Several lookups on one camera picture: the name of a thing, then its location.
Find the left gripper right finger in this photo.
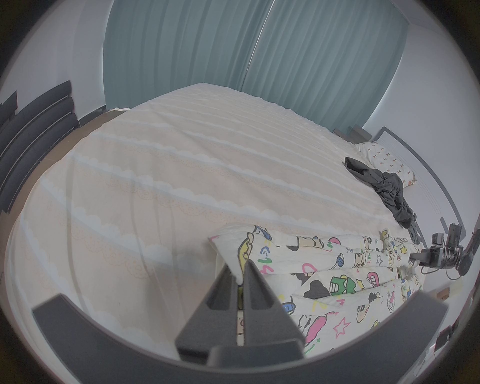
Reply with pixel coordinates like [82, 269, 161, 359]
[242, 260, 306, 346]

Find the white printed pyjama top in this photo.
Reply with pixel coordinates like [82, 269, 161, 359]
[208, 224, 424, 357]

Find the black garment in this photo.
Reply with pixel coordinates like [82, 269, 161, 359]
[345, 157, 417, 229]

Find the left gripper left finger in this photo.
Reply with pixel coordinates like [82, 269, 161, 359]
[175, 264, 239, 362]

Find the black cable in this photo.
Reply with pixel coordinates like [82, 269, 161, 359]
[419, 264, 462, 281]

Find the grey bedside table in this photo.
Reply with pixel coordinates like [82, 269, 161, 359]
[333, 125, 372, 144]

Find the bed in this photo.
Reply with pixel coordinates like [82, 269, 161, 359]
[0, 82, 464, 361]

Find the blue-green curtain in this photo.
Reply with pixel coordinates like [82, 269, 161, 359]
[102, 0, 409, 132]

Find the white printed pillow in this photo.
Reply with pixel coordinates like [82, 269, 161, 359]
[355, 141, 418, 187]

